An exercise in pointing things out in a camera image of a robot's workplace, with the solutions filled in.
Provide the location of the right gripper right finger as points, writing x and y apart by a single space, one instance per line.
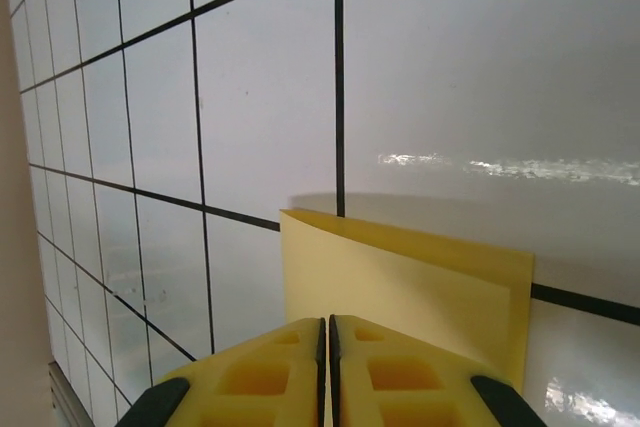
450 397

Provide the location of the long aluminium mounting rail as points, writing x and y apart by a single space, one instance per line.
67 397

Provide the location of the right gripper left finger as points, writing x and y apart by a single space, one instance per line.
300 397

